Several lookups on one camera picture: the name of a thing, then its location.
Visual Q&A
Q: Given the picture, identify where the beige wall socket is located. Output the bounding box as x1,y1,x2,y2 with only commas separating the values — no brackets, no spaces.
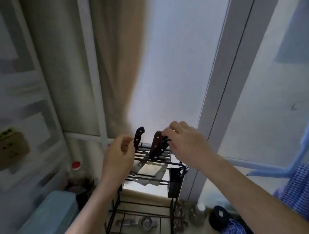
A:
0,128,31,170

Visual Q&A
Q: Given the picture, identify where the glass jar with metal lid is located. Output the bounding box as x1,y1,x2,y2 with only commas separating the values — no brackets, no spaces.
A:
189,202,207,227

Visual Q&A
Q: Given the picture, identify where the brown-handled cleaver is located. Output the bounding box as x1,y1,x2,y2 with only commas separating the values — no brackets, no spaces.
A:
137,131,167,186

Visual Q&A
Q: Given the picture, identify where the black metal knife rack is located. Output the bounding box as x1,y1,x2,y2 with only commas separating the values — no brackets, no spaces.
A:
104,142,189,234

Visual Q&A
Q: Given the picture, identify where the black round container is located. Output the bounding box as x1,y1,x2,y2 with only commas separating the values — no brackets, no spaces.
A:
209,205,231,232

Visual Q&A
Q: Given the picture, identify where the spotted fabric pouch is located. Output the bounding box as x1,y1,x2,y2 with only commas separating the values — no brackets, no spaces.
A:
173,202,188,234

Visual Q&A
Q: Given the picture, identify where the beige curtain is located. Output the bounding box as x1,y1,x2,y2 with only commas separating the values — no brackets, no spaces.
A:
19,0,145,138

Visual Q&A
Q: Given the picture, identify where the black utensil holder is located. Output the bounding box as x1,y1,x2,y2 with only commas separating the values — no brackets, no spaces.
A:
168,167,185,198

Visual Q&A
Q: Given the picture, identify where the blue checkered cloth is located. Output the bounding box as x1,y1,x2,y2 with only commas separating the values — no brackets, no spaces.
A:
222,163,309,234

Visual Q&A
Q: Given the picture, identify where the person's right forearm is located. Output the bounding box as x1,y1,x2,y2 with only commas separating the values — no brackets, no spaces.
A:
193,152,309,234

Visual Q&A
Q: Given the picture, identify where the metal lemon squeezer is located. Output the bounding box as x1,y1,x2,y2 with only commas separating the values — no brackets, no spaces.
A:
115,216,159,230

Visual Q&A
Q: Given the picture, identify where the light blue clothes hanger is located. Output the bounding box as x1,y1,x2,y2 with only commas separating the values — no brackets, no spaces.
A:
246,125,309,178

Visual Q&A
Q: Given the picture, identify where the person's left hand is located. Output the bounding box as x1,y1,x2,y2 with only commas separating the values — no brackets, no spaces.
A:
101,134,136,190

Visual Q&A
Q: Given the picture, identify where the light blue plastic box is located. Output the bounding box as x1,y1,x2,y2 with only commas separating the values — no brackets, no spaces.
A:
18,190,80,234

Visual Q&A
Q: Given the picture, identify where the person's right hand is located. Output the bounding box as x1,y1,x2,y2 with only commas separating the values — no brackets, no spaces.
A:
161,120,218,171

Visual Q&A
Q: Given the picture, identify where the red-capped plastic bottle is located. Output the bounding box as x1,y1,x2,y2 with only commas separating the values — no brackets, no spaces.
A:
64,161,98,201

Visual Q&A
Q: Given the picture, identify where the person's left forearm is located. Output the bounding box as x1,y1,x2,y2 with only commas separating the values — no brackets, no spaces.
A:
64,176,127,234

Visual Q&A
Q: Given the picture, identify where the white window frame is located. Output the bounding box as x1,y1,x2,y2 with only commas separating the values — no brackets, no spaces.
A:
62,0,290,203

